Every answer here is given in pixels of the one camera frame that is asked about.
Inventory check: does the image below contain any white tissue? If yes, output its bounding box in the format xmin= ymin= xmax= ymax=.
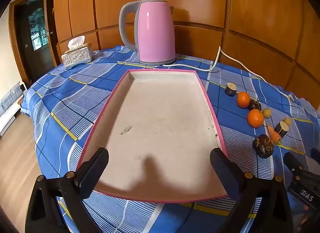
xmin=67 ymin=36 xmax=86 ymax=50

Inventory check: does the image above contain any small orange carrot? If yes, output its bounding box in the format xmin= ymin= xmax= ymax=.
xmin=266 ymin=123 xmax=282 ymax=146

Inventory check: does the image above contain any large dark round fruit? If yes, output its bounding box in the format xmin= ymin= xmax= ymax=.
xmin=252 ymin=134 xmax=275 ymax=159

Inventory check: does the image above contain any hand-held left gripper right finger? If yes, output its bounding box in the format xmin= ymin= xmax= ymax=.
xmin=209 ymin=148 xmax=293 ymax=233

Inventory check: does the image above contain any small dark fruit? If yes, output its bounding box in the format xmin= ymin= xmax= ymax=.
xmin=247 ymin=99 xmax=262 ymax=111

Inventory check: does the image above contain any silver ornate tissue box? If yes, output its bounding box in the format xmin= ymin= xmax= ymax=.
xmin=61 ymin=43 xmax=93 ymax=71

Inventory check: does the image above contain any pink rimmed white tray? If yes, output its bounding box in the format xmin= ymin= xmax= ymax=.
xmin=75 ymin=69 xmax=228 ymax=203

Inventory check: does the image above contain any pink electric kettle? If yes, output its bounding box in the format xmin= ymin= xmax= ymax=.
xmin=119 ymin=0 xmax=176 ymax=66

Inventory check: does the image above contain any dark sugarcane piece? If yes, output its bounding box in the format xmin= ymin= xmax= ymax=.
xmin=274 ymin=121 xmax=290 ymax=139
xmin=224 ymin=83 xmax=237 ymax=96

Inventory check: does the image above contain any white power cable with plug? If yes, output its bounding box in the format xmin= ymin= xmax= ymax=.
xmin=162 ymin=46 xmax=295 ymax=102

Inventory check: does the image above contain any white bench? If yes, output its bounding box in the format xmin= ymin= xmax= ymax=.
xmin=0 ymin=81 xmax=28 ymax=136

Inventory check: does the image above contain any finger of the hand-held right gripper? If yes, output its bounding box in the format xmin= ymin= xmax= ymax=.
xmin=310 ymin=148 xmax=320 ymax=167
xmin=283 ymin=152 xmax=307 ymax=177

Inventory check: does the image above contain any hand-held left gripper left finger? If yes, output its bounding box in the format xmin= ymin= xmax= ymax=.
xmin=25 ymin=147 xmax=110 ymax=233

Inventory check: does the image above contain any blue plaid tablecloth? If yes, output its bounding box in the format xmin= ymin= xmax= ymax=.
xmin=20 ymin=45 xmax=320 ymax=233

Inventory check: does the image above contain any wooden door with window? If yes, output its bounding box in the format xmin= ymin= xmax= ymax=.
xmin=12 ymin=0 xmax=57 ymax=83

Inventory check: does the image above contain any orange tangerine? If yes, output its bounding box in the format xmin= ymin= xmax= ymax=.
xmin=247 ymin=109 xmax=264 ymax=128
xmin=237 ymin=92 xmax=251 ymax=109

